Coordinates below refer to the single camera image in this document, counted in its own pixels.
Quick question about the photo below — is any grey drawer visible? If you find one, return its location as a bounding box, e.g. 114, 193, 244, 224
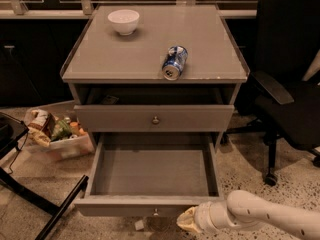
75, 133, 224, 217
75, 85, 234, 132

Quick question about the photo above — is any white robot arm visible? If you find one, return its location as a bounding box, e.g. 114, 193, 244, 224
177, 190, 320, 240

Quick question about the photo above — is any brass middle drawer knob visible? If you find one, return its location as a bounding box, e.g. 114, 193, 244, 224
153, 208, 159, 217

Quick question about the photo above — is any brass drawer knob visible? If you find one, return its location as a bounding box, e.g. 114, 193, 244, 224
152, 116, 160, 125
153, 208, 159, 217

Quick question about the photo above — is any brass top drawer knob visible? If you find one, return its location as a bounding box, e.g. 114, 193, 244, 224
152, 116, 160, 125

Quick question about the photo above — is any grey top drawer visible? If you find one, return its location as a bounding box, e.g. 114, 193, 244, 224
75, 85, 234, 132

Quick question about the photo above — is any grey drawer cabinet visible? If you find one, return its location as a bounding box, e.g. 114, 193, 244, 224
62, 5, 248, 148

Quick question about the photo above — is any small white floor cube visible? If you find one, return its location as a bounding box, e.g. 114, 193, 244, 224
134, 220, 144, 231

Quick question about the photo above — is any green snack bag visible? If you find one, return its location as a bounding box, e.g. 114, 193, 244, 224
51, 120, 72, 141

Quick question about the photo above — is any blue soda can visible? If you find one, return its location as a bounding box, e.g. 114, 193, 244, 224
162, 46, 188, 80

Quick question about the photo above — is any clear plastic snack bin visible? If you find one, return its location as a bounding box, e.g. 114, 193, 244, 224
24, 100, 94, 161

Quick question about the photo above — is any snack chip bag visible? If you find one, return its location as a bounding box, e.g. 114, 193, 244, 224
28, 109, 52, 147

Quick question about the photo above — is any white ceramic bowl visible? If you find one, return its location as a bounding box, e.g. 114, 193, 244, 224
107, 9, 140, 35

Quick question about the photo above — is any black office chair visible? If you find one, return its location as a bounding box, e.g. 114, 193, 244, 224
226, 0, 320, 186

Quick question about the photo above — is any black stand frame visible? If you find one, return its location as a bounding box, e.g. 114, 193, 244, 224
0, 112, 89, 240

